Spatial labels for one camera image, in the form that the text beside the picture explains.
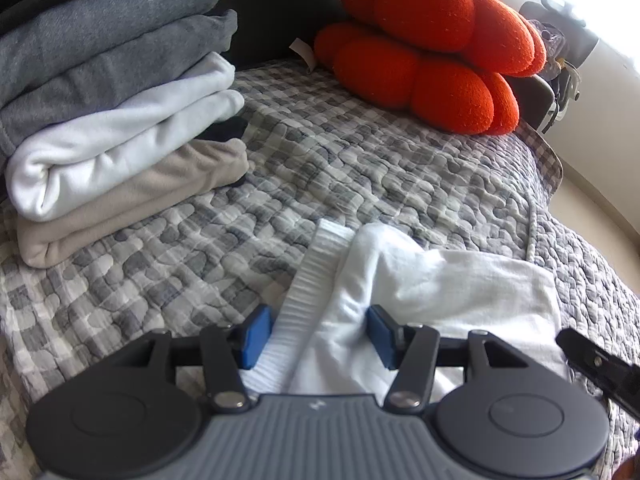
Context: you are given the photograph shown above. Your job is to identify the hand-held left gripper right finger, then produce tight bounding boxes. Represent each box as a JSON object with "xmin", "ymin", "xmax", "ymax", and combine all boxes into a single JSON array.
[{"xmin": 366, "ymin": 305, "xmax": 537, "ymax": 409}]

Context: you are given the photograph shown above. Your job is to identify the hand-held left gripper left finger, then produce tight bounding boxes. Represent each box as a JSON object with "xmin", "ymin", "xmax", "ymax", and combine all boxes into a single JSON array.
[{"xmin": 107, "ymin": 304, "xmax": 273, "ymax": 409}]

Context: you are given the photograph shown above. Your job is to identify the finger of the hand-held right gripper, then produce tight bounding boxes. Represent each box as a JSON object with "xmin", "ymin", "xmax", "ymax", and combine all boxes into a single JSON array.
[{"xmin": 555, "ymin": 327, "xmax": 640, "ymax": 421}]

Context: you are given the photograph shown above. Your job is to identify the white pants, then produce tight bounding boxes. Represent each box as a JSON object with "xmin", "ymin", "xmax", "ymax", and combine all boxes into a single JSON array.
[{"xmin": 240, "ymin": 218, "xmax": 571, "ymax": 396}]

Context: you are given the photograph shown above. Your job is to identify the grey pebble quilted blanket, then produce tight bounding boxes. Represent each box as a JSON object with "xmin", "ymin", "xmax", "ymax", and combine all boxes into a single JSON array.
[{"xmin": 0, "ymin": 57, "xmax": 640, "ymax": 480}]

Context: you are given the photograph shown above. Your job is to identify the beige folded garment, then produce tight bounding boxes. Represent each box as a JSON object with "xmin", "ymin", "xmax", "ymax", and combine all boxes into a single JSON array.
[{"xmin": 16, "ymin": 139, "xmax": 249, "ymax": 268}]

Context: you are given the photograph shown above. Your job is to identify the grey plaid sofa cover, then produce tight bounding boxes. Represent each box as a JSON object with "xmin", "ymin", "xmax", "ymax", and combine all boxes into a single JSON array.
[{"xmin": 520, "ymin": 122, "xmax": 566, "ymax": 206}]

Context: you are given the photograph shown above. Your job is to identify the white folded sweatshirt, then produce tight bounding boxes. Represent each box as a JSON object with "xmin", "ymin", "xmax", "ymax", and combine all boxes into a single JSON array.
[{"xmin": 6, "ymin": 51, "xmax": 245, "ymax": 222}]

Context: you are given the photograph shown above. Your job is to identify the grey folded sweatshirt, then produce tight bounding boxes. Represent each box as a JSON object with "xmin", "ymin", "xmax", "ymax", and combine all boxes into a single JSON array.
[
  {"xmin": 0, "ymin": 9, "xmax": 238, "ymax": 158},
  {"xmin": 0, "ymin": 0, "xmax": 228, "ymax": 111}
]

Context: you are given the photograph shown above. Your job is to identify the camouflage backpack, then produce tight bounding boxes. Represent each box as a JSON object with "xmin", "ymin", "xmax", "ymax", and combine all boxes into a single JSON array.
[{"xmin": 530, "ymin": 17, "xmax": 568, "ymax": 81}]

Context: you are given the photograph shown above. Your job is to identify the dark grey sofa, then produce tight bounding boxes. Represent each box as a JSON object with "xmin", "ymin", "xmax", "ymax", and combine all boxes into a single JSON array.
[{"xmin": 220, "ymin": 0, "xmax": 556, "ymax": 133}]

